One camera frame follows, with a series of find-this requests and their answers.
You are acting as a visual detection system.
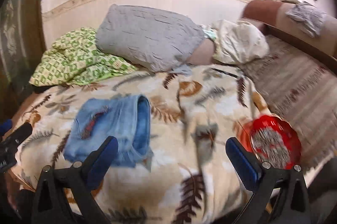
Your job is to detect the blue denim jeans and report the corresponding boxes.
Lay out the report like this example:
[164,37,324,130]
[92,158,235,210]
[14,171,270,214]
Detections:
[63,95,154,170]

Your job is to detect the grey quilted pillow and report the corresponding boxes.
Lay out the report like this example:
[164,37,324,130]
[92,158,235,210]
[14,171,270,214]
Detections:
[95,4,205,72]

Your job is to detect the brown wooden headboard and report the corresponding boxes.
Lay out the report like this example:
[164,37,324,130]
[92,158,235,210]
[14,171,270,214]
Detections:
[242,0,336,73]

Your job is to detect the crumpled grey cloth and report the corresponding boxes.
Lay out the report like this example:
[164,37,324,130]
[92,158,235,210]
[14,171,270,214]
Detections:
[285,2,327,38]

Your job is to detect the green white patterned blanket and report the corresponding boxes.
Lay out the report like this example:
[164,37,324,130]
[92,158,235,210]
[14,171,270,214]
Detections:
[29,27,138,87]

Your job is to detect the striped sunflower seeds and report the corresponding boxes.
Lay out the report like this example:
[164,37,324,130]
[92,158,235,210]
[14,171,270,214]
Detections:
[251,127,290,169]

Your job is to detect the floral leaf fleece blanket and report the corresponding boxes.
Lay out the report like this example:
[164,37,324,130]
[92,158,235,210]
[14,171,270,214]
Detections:
[12,65,267,223]

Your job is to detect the red glass bowl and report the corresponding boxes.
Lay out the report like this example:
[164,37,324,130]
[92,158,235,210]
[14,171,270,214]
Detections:
[233,115,302,169]

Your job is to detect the cream floral pillow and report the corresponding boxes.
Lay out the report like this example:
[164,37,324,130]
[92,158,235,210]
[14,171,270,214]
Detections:
[201,20,270,65]

